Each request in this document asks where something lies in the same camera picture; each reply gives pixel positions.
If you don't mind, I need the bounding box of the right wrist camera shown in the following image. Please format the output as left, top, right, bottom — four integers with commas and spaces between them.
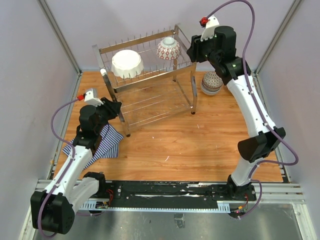
200, 14, 220, 42

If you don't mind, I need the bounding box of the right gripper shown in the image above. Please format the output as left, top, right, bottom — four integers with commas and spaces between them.
187, 30, 221, 65

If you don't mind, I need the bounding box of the white scalloped bowl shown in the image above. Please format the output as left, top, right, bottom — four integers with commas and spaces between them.
111, 49, 144, 79

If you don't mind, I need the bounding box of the blue white striped cloth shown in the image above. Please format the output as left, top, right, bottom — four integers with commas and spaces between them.
61, 123, 125, 171

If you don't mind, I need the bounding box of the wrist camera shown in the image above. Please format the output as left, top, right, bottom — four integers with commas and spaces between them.
77, 88, 103, 107
200, 14, 220, 42

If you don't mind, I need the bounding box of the plain white bowl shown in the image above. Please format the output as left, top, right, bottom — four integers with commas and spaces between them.
201, 84, 221, 96

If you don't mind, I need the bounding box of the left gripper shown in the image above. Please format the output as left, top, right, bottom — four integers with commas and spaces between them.
92, 97, 122, 134

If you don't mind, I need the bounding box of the steel two-tier dish rack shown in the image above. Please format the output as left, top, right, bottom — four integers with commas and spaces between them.
92, 24, 198, 137

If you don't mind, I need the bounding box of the brown lattice pattern bowl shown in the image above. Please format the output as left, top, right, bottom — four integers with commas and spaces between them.
202, 71, 223, 92

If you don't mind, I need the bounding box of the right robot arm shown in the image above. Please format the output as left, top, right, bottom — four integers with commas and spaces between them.
187, 25, 286, 200

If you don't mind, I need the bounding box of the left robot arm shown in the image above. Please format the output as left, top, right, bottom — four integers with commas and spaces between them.
30, 95, 122, 238

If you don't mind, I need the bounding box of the red diamond pattern bowl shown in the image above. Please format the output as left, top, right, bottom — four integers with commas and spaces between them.
156, 36, 181, 61

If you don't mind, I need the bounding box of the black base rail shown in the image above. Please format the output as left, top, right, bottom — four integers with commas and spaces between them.
101, 181, 257, 210

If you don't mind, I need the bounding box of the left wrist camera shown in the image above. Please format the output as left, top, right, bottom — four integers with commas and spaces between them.
77, 88, 103, 107

